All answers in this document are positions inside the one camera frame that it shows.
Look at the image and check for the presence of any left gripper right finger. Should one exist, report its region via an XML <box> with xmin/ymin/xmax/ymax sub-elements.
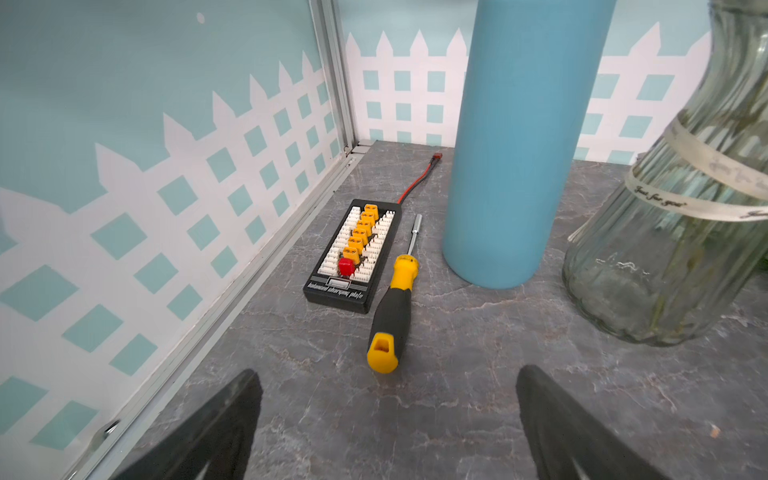
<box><xmin>516</xmin><ymin>364</ymin><xmax>666</xmax><ymax>479</ymax></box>

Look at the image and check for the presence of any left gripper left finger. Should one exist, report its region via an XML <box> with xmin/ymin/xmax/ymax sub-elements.
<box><xmin>116</xmin><ymin>369</ymin><xmax>263</xmax><ymax>479</ymax></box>

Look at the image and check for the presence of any yellow black screwdriver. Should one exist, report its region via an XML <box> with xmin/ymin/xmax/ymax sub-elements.
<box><xmin>367</xmin><ymin>214</ymin><xmax>422</xmax><ymax>374</ymax></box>

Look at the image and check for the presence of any red black cable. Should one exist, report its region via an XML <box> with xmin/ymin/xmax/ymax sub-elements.
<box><xmin>395</xmin><ymin>152</ymin><xmax>444</xmax><ymax>205</ymax></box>

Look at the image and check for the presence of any clear glass vase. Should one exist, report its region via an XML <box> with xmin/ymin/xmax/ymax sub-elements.
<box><xmin>562</xmin><ymin>1</ymin><xmax>767</xmax><ymax>346</ymax></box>

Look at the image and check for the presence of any teal ceramic vase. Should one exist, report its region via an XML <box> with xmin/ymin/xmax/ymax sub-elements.
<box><xmin>442</xmin><ymin>1</ymin><xmax>615</xmax><ymax>289</ymax></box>

